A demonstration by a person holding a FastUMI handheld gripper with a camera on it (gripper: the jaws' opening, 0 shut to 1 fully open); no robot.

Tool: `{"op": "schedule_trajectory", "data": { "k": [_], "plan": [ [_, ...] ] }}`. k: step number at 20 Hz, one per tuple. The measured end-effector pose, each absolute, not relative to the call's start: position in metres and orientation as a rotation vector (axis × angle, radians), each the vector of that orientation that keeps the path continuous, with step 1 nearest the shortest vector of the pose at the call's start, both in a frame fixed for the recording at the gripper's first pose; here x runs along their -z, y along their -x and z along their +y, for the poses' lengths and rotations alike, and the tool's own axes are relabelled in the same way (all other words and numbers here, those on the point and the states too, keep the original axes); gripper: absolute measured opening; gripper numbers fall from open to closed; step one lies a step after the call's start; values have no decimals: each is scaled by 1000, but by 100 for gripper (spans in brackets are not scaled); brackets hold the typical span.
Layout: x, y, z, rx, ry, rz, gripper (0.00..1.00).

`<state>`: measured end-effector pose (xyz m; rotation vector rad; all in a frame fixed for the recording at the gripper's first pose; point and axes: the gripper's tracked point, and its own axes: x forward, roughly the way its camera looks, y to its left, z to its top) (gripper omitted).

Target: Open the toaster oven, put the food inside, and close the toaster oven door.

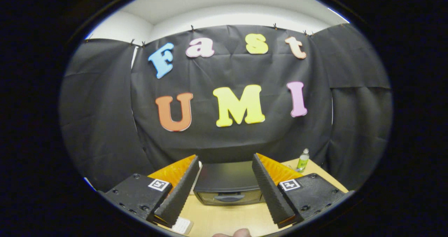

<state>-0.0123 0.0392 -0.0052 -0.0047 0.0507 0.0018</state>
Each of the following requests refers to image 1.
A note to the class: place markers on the black toaster oven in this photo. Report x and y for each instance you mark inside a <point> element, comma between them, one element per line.
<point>225,177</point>

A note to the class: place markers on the clear green label bottle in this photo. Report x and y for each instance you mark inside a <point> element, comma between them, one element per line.
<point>302,161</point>

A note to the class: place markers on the white food tray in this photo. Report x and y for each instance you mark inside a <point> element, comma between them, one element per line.
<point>182,225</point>

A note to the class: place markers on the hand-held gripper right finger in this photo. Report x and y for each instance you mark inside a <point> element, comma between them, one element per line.
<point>269,191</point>

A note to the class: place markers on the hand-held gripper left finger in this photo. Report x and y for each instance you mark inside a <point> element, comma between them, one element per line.
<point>180,191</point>

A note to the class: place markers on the black backdrop cloth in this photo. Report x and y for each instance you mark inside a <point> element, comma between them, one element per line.
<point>227,72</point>

